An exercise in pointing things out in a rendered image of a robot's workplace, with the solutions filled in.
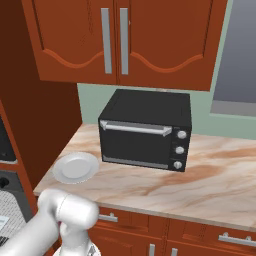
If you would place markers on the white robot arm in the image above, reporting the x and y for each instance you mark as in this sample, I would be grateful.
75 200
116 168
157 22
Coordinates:
71 210

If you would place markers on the black toaster oven door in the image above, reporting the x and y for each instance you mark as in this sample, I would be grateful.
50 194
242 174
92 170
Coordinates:
133 146

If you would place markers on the black toaster oven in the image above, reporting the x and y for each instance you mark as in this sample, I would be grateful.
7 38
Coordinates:
150 105

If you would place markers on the silver toaster oven knob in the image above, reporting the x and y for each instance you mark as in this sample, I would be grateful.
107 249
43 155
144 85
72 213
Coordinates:
177 164
179 150
181 134

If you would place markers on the white round plate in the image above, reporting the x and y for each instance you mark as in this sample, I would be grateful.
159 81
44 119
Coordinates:
76 167

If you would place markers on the tall brown cabinet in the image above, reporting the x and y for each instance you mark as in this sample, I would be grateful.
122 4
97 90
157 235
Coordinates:
40 110

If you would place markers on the brown drawer front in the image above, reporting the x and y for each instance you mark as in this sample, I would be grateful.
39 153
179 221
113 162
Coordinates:
196 233
133 220

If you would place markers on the brown base cupboard door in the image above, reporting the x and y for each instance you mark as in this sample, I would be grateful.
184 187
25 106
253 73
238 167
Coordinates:
120 245
213 250

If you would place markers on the black built-in microwave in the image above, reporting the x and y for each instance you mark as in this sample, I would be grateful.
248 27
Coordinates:
5 143

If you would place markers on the brown wall cupboard door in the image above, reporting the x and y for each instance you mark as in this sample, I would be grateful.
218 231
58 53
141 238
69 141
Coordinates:
173 36
66 33

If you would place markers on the black built-in wall oven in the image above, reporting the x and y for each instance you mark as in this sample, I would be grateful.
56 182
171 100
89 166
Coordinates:
15 196

